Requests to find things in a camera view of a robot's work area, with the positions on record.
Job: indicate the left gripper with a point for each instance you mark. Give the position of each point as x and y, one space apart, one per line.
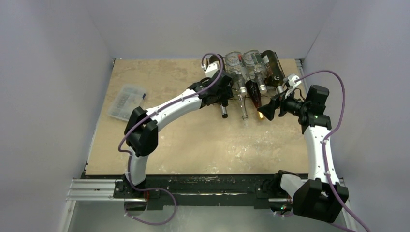
226 95

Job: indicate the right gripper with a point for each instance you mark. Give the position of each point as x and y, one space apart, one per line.
279 106

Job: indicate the clear glass bottle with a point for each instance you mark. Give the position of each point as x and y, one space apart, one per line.
236 67
256 69

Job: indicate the dark green wine bottle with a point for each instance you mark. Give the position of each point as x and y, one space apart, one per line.
218 58

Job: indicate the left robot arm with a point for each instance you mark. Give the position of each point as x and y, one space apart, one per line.
141 135

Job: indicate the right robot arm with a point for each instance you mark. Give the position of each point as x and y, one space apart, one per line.
321 196

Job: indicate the green bottle silver cap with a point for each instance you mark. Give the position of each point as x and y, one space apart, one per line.
224 113

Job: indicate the clear slim empty bottle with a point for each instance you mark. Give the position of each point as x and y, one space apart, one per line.
242 103

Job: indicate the red bottle gold cap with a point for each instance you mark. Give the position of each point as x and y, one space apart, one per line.
255 95

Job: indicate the dark bottle upper far right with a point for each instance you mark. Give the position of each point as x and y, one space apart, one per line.
274 72

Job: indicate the clear plastic organizer box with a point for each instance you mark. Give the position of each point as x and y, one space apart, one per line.
128 98

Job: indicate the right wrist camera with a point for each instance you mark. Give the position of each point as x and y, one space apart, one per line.
292 82

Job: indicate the black wire wine rack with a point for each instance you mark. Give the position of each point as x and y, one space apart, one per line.
252 74

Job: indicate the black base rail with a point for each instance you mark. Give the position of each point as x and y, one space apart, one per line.
259 191

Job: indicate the aluminium frame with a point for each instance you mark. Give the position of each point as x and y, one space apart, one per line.
320 196

